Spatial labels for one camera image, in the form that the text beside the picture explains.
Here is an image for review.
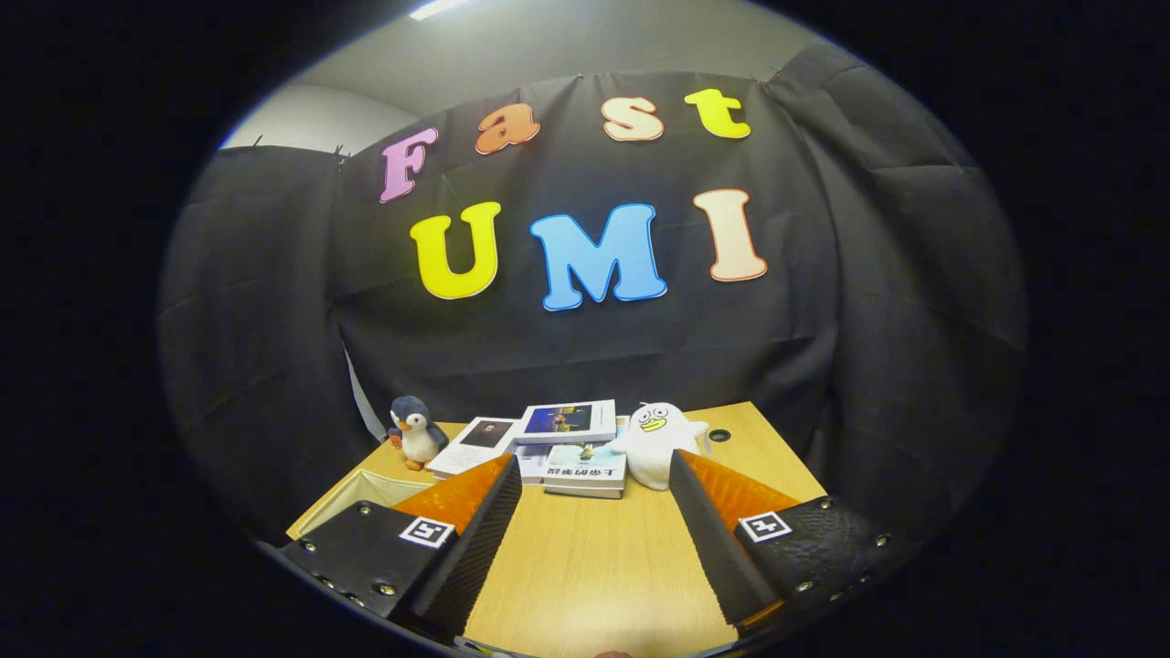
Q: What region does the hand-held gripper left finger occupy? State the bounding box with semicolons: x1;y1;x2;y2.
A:
279;454;524;641

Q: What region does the beige fabric storage box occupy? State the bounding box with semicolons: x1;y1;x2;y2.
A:
286;468;435;540

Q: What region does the white duck plush toy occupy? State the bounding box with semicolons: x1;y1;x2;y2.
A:
610;402;711;492

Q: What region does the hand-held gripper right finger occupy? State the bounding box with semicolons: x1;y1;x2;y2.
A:
668;449;908;638

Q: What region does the grey penguin plush toy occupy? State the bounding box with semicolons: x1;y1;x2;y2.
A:
387;396;450;472

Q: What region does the white book with portrait cover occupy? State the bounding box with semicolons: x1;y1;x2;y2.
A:
426;417;522;481

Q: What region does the book with dark blue cover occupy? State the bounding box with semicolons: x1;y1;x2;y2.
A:
514;399;618;446

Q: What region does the thin white text book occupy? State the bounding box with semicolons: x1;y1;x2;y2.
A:
514;444;554;485

